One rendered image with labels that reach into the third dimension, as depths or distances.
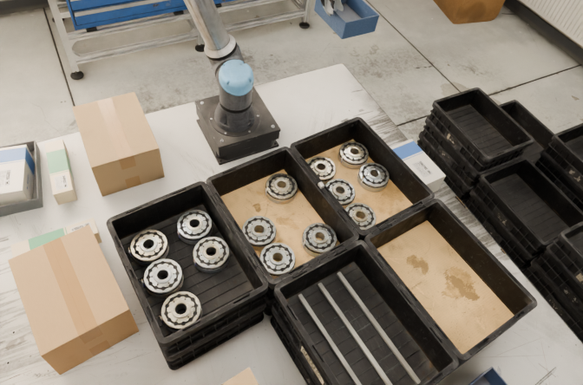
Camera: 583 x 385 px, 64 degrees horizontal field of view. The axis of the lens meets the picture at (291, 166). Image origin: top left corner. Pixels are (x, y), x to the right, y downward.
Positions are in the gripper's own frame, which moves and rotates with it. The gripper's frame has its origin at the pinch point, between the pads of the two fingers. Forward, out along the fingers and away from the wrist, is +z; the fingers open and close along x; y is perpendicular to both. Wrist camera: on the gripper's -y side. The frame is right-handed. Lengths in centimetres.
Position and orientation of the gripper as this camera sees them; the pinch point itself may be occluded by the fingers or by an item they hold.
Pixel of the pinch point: (330, 11)
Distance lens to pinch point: 178.9
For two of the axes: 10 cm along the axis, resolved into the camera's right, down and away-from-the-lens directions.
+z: 0.3, 5.9, 8.1
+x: 9.1, -3.6, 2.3
